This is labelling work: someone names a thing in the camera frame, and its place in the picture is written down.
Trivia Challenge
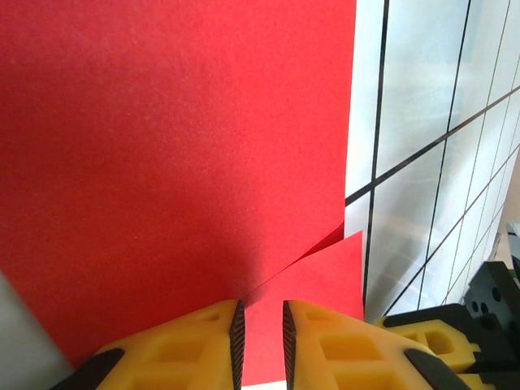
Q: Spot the red square paper sheet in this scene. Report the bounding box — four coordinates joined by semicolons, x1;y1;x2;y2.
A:
0;0;366;386

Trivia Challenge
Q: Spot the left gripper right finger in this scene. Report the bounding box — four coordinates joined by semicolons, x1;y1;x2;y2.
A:
282;299;472;390

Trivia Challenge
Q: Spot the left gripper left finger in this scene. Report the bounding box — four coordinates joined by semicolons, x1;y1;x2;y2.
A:
52;299;246;390

